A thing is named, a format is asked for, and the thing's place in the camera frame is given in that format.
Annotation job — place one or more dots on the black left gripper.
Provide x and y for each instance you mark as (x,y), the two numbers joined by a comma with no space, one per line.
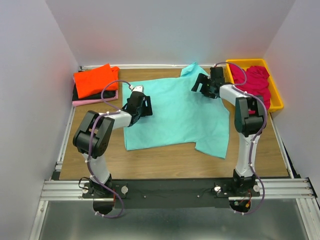
(147,110)

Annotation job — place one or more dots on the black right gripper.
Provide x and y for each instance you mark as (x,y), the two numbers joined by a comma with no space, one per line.
(202,79)

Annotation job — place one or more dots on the teal t shirt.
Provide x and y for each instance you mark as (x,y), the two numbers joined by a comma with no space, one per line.
(180,115)

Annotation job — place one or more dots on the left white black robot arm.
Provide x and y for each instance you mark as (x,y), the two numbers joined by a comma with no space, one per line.
(93,135)

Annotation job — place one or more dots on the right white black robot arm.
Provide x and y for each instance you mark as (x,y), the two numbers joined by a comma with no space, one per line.
(250,119)

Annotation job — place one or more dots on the black folded t shirt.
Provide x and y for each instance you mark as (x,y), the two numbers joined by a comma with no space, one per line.
(97,96)

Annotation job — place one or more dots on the magenta crumpled t shirt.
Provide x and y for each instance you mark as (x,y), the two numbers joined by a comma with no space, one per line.
(256,81)

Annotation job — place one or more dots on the orange folded t shirt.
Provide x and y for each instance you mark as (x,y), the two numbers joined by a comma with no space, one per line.
(93,81)

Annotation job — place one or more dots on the pink folded t shirt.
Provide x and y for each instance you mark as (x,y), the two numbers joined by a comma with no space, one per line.
(93,101)

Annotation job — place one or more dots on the yellow plastic bin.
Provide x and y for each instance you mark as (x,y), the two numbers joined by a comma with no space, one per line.
(276,102)

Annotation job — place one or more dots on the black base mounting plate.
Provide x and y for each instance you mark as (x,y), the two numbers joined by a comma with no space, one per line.
(169,194)

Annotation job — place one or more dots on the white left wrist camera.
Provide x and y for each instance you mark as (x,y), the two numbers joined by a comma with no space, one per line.
(138,88)

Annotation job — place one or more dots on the aluminium frame rail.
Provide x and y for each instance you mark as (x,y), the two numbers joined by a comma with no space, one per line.
(283,188)

